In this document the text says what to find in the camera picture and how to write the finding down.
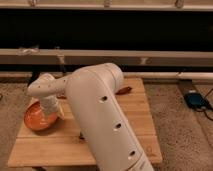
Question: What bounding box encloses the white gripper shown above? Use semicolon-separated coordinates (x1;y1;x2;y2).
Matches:
40;95;65;120

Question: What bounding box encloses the orange ceramic bowl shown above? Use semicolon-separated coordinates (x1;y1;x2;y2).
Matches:
24;102;58;131

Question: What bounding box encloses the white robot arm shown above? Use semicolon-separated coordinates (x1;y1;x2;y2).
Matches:
28;63;154;171

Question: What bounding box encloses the dark chocolate bar wrapper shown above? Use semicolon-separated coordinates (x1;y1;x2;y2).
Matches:
79;132;85;140

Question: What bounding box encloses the wooden cutting board table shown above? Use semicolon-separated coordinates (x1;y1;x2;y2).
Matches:
8;78;162;167

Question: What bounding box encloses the brown sausage-shaped item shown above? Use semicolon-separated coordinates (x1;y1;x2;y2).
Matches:
116;86;132;95

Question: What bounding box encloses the blue power adapter box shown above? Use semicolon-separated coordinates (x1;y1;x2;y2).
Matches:
184;92;207;109

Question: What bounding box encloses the long metal shelf rail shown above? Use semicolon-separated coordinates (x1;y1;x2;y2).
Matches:
0;48;213;67

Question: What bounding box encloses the black cable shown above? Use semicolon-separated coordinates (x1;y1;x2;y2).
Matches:
196;87;213;122

